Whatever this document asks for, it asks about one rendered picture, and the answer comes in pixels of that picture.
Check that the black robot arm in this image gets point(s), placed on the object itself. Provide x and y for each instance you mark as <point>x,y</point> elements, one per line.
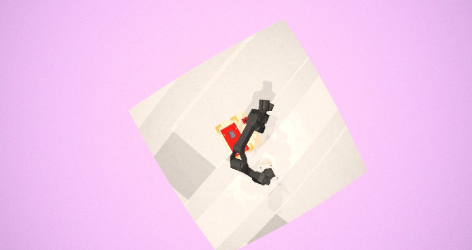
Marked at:
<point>256,118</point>

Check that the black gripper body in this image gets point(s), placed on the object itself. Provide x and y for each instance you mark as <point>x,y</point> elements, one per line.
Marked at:
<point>261,130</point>

